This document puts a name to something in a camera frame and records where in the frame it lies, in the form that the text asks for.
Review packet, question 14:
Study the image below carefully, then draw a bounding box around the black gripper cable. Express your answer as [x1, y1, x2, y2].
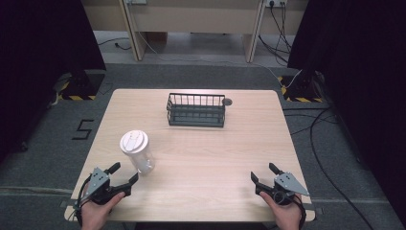
[73, 174, 94, 228]
[292, 193, 308, 230]

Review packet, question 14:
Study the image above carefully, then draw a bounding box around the long black floor cable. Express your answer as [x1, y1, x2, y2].
[307, 107, 376, 230]

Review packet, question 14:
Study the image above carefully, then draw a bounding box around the person's right hand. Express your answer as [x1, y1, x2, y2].
[259, 191, 303, 230]

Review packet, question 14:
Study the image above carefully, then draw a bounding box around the clear plastic cup white lid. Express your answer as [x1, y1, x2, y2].
[119, 129, 156, 175]

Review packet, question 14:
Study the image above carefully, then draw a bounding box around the short black floor cable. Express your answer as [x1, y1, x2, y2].
[97, 36, 132, 52]

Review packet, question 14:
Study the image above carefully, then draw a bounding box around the bundle of black plugged cables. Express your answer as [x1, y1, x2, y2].
[258, 1, 294, 66]

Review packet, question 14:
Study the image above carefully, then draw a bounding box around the black wire basket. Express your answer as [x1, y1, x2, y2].
[166, 92, 227, 128]

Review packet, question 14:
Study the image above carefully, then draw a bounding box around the person's left hand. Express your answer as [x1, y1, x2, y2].
[80, 191, 126, 230]

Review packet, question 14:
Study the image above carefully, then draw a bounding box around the stand base with striped tape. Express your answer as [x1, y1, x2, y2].
[53, 69, 107, 102]
[277, 70, 326, 104]

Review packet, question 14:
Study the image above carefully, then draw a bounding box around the white wall socket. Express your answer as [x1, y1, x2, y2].
[264, 0, 289, 9]

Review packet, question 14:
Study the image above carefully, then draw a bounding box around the light wooden desk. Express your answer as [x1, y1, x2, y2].
[80, 0, 310, 64]

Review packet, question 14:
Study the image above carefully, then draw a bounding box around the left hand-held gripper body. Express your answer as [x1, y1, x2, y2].
[83, 167, 126, 206]

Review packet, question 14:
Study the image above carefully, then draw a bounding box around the black curtain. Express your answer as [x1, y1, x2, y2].
[0, 0, 107, 162]
[286, 0, 406, 221]

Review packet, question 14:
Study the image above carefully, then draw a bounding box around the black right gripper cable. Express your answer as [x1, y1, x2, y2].
[292, 193, 308, 230]

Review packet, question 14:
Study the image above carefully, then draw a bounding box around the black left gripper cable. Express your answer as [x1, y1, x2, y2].
[73, 174, 94, 228]

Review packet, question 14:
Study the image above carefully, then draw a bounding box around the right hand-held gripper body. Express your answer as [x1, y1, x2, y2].
[255, 172, 310, 206]

